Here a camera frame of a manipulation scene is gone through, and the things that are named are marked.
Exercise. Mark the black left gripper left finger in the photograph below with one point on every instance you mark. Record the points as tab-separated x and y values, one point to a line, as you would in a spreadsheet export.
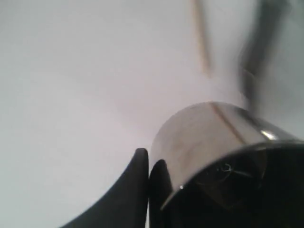
125	204

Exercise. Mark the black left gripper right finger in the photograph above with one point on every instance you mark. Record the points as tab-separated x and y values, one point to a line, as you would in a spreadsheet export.
159	189

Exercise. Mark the stainless steel cup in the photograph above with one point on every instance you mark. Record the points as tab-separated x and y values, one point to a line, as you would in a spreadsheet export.
229	170

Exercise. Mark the wooden chopstick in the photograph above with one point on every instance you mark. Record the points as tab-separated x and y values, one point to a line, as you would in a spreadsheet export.
199	20

